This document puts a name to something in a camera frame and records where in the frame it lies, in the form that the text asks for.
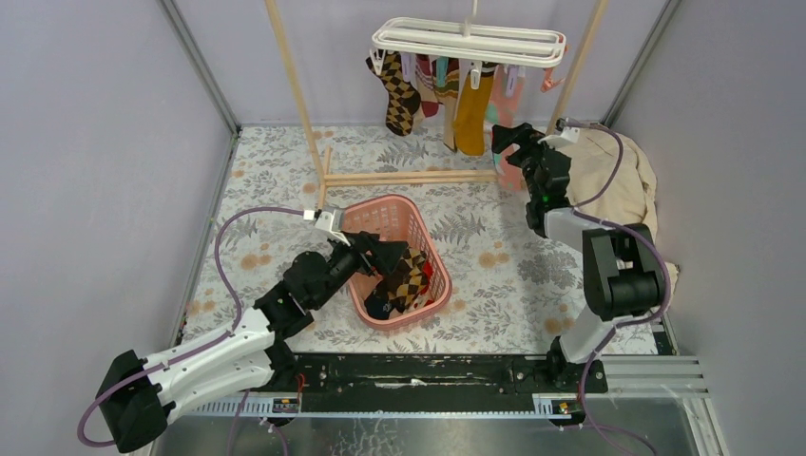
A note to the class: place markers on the floral patterned mat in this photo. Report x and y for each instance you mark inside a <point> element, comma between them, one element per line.
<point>512,291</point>

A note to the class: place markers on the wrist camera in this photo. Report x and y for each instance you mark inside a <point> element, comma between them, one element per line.
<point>567,133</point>
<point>329,220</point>

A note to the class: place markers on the pink clothes peg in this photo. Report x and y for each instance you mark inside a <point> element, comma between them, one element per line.
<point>553,78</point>

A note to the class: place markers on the red snowflake sock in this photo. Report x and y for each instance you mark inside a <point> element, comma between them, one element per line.
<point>427,271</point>

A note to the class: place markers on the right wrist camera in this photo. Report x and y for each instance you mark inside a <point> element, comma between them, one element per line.
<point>567,133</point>

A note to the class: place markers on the navy sock red cuff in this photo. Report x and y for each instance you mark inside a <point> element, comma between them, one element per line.
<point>378,305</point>

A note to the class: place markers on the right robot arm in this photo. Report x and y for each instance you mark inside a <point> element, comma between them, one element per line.
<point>625,279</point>

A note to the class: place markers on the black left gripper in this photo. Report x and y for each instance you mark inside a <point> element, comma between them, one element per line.
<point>386,256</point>

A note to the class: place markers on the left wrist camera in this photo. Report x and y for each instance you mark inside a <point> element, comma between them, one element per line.
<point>329,220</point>

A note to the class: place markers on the brown argyle sock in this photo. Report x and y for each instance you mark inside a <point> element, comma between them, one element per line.
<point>405,285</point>
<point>404,100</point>

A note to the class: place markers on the pink laundry basket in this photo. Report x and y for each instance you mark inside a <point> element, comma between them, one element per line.
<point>395,217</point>

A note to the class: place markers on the pink green patterned sock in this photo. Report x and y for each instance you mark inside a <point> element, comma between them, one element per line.
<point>507,88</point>

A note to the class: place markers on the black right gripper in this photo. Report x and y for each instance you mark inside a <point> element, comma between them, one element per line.
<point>525,136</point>

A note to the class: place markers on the mustard yellow sock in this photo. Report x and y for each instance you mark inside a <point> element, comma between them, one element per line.
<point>468,125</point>

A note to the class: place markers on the white plastic clip hanger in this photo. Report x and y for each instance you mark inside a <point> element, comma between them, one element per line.
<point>520,47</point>

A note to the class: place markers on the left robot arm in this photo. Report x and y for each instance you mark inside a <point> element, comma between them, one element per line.
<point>141,396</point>

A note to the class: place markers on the beige cloth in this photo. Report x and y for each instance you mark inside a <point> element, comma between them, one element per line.
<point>618,173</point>

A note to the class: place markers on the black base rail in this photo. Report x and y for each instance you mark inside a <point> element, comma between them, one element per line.
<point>433,383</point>

